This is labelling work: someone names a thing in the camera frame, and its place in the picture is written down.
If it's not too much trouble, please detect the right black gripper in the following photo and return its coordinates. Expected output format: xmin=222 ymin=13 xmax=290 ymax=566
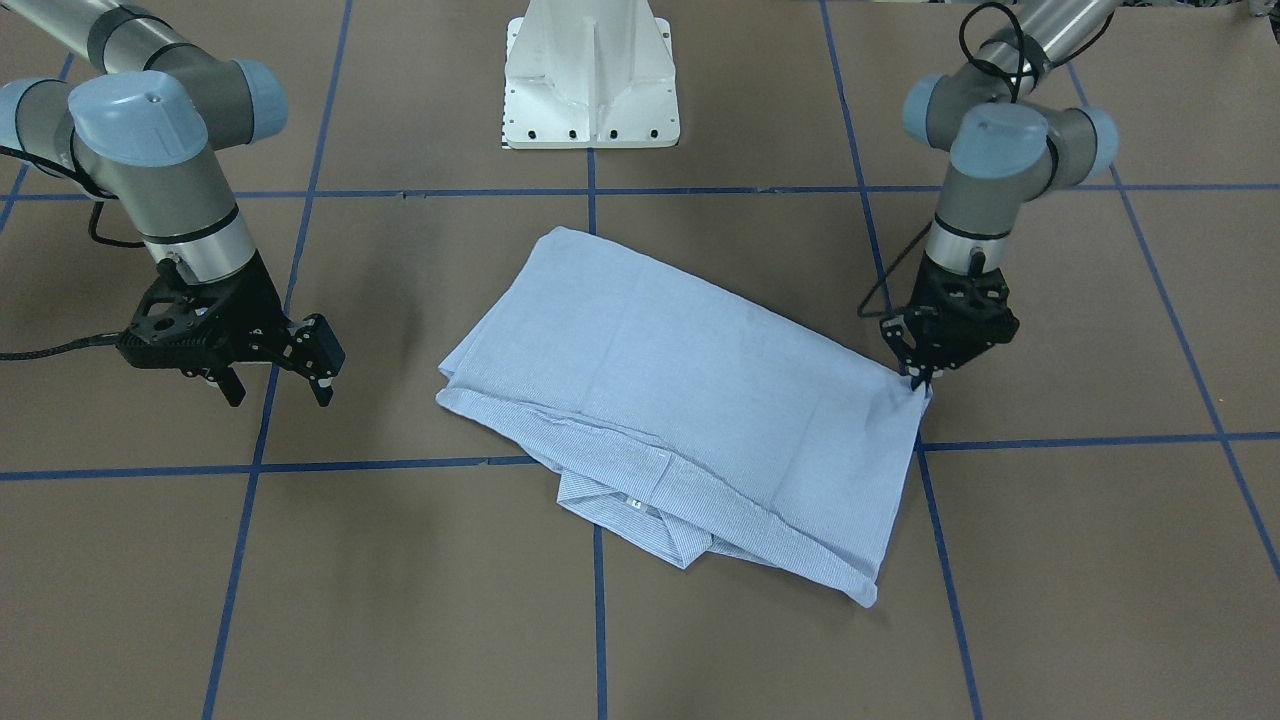
xmin=116 ymin=251 xmax=347 ymax=407

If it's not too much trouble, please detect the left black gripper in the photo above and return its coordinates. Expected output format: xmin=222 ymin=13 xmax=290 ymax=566
xmin=879 ymin=258 xmax=1020 ymax=391

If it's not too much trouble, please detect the light blue striped shirt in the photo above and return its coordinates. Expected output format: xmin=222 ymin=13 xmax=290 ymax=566
xmin=436 ymin=227 xmax=931 ymax=607

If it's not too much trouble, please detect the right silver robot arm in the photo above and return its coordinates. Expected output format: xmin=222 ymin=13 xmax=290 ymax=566
xmin=3 ymin=1 xmax=346 ymax=406

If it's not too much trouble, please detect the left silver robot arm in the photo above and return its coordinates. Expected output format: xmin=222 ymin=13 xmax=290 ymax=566
xmin=877 ymin=1 xmax=1119 ymax=386

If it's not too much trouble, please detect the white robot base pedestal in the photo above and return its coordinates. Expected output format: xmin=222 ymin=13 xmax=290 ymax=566
xmin=500 ymin=1 xmax=682 ymax=150

